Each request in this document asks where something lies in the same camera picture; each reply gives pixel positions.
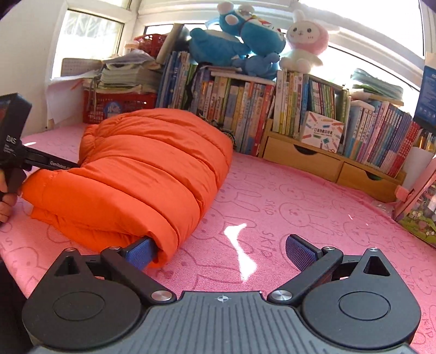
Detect loose white paper sheets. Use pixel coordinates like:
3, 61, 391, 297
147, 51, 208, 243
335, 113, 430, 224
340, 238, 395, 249
46, 77, 87, 130

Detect blue cat plush toy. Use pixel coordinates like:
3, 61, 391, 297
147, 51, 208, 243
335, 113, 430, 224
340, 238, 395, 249
216, 2, 287, 80

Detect person's left hand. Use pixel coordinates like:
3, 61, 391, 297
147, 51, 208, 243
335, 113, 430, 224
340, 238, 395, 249
0, 172, 17, 223

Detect grid-lined paper board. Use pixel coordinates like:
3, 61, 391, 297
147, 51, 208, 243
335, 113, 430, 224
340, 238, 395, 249
60, 58, 103, 78

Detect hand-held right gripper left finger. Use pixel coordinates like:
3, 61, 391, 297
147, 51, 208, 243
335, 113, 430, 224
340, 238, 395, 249
54, 236, 178, 303

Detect grey rolled paper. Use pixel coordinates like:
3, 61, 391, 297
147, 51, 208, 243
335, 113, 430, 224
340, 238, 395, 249
156, 23, 186, 65

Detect wooden drawer organizer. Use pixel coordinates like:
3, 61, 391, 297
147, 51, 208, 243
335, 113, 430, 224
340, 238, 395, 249
259, 119, 407, 204

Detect pink rabbit-print blanket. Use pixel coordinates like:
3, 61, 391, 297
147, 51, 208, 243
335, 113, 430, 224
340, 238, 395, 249
0, 123, 436, 354

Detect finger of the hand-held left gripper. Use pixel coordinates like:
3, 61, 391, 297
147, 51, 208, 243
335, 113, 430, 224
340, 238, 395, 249
22, 145, 81, 171

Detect pink picture book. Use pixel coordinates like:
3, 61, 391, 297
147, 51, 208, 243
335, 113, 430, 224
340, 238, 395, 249
392, 160, 436, 222

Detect orange down jacket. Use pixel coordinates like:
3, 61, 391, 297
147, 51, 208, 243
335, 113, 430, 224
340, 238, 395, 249
21, 108, 234, 271

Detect blue plush animal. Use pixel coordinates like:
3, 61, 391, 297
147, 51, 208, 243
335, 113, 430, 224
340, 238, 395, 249
188, 26, 253, 68

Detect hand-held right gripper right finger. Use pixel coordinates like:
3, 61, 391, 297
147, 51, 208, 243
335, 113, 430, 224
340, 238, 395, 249
267, 234, 392, 303

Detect white colourful card box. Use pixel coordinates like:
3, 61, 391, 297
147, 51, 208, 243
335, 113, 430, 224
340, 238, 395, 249
300, 111, 344, 154

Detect row of upright books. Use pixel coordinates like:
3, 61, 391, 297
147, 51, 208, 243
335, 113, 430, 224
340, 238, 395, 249
155, 51, 423, 179

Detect red plastic crate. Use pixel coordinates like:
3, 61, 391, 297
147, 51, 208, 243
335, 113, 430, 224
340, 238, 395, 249
83, 89, 158, 125

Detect blue poster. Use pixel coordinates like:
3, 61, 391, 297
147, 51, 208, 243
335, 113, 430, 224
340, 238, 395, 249
414, 51, 436, 132

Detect black model bicycle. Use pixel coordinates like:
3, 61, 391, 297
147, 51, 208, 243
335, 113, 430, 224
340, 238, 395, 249
201, 114, 237, 152

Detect red mesh basket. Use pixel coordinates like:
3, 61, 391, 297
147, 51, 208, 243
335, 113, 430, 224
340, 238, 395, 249
133, 33, 168, 58

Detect stack of workbooks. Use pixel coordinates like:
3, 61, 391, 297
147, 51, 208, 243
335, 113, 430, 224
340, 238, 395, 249
92, 51, 163, 94

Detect white pink rabbit plush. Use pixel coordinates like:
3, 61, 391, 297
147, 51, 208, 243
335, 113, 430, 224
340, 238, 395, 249
278, 10, 330, 73

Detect stack of green folders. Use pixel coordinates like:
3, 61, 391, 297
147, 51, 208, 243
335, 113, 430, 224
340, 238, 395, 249
351, 68, 404, 104

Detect colourful picture box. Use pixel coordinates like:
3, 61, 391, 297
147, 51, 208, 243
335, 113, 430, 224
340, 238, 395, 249
397, 194, 436, 247

